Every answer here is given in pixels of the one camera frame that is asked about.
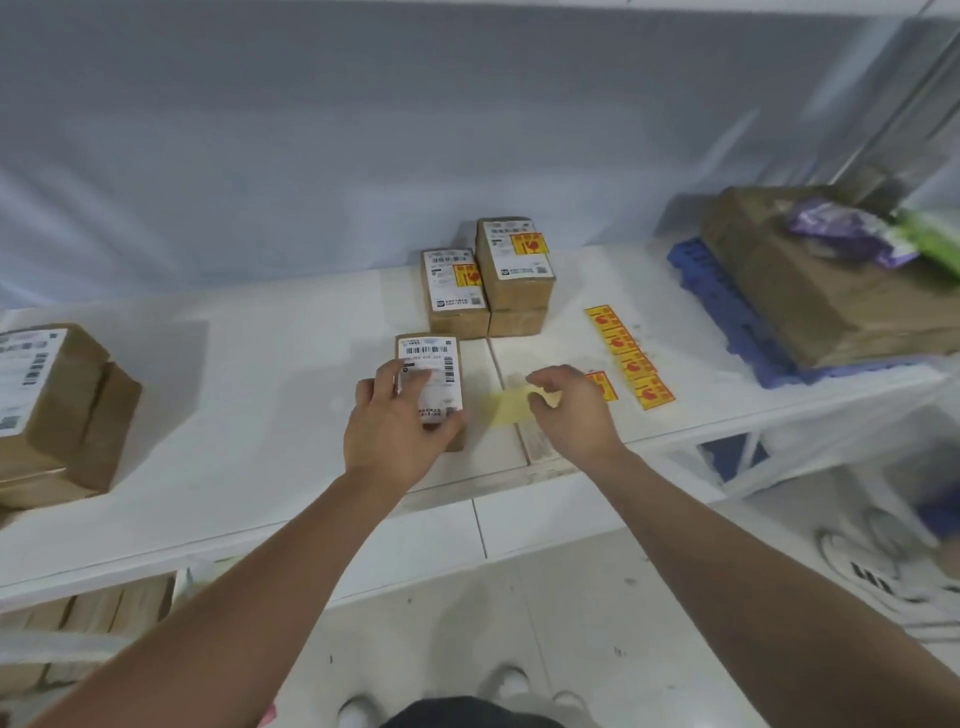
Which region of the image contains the person's left hand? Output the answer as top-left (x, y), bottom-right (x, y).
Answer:
top-left (343, 358), bottom-right (466, 498)

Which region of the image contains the row of flat brown cartons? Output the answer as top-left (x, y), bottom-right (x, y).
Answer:
top-left (0, 573), bottom-right (178, 695)

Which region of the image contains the white metal shelf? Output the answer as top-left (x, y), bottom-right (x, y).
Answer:
top-left (0, 0), bottom-right (960, 646)

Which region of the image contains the blue plastic bin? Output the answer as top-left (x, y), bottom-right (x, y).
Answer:
top-left (914, 483), bottom-right (960, 541)

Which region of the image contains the small brown cardboard box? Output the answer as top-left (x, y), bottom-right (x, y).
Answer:
top-left (395, 333), bottom-right (468, 454)
top-left (419, 247), bottom-right (493, 341)
top-left (487, 305), bottom-right (549, 339)
top-left (475, 217), bottom-right (558, 313)

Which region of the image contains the person's right forearm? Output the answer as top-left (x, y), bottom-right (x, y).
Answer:
top-left (584, 449), bottom-right (960, 728)

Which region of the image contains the blue plastic crate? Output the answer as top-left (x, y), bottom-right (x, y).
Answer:
top-left (701, 438), bottom-right (770, 483)

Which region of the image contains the purple plastic packet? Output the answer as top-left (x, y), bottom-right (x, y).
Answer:
top-left (783, 197), bottom-right (920, 269)

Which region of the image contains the blue plastic pallet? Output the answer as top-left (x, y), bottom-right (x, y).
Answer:
top-left (665, 238), bottom-right (939, 390)

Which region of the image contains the person's left forearm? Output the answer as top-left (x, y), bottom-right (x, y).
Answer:
top-left (26, 468), bottom-right (414, 728)

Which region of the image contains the green plastic packet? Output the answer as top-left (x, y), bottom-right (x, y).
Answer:
top-left (896, 208), bottom-right (960, 280)

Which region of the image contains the person's dark clothing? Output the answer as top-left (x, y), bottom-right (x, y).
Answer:
top-left (382, 695), bottom-right (564, 728)

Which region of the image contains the person's right hand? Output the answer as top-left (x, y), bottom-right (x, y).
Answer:
top-left (526, 364), bottom-right (631, 483)

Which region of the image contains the stack of labelled brown parcels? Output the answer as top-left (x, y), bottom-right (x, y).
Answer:
top-left (0, 323), bottom-right (144, 526)

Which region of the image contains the large brown carton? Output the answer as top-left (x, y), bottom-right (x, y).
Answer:
top-left (698, 185), bottom-right (960, 370)

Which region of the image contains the person's right white shoe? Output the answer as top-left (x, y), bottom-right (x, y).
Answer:
top-left (479, 665), bottom-right (531, 700)

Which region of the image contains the yellow red sticker strip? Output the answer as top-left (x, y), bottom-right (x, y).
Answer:
top-left (583, 303), bottom-right (676, 412)
top-left (479, 369), bottom-right (619, 429)

